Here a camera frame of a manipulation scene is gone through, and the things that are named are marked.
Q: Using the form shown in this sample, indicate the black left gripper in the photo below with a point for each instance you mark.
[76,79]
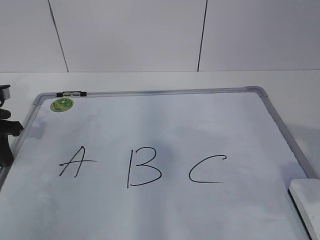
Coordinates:
[7,127]

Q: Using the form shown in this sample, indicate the white board eraser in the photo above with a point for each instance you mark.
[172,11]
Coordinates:
[305,194]

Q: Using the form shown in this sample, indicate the round green magnet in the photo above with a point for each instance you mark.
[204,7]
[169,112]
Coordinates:
[62,105]

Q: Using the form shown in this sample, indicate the white board with grey frame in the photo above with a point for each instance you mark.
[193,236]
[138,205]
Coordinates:
[201,164]

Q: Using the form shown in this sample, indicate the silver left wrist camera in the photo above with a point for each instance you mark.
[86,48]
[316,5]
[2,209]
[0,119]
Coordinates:
[4,93]

